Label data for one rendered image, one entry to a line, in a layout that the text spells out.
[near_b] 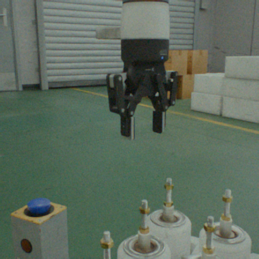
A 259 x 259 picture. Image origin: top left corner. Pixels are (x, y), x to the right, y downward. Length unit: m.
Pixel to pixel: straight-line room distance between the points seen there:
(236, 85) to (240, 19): 3.98
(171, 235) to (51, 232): 0.23
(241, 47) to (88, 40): 2.95
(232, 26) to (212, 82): 3.87
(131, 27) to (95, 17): 5.28
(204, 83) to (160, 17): 2.89
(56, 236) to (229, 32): 6.69
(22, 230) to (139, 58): 0.36
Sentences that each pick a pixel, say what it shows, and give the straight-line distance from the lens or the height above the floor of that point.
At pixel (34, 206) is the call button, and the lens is 0.62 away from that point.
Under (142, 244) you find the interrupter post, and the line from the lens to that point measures 0.62.
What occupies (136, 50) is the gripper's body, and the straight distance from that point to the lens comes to 0.50.
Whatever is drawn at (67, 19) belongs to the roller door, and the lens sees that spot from 5.58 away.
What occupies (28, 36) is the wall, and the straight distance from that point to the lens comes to 5.43.
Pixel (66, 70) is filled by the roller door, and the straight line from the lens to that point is 5.55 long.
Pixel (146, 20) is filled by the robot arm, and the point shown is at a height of 0.64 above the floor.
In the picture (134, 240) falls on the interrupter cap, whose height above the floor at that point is 0.25.
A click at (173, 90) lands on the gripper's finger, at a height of 0.53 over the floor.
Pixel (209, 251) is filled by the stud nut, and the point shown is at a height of 0.29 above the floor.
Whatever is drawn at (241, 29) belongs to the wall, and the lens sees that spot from 6.95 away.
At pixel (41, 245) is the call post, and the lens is 0.62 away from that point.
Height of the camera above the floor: 0.59
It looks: 13 degrees down
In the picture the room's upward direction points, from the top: straight up
